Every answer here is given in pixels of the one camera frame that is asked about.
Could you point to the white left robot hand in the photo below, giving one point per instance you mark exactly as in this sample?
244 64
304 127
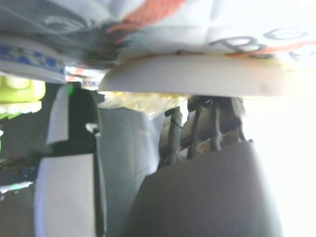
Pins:
197 192

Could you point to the clear bag of yellow corn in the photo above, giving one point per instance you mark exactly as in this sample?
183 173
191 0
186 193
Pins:
133 101

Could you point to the green cabbage toy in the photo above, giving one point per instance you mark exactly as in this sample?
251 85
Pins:
22 91

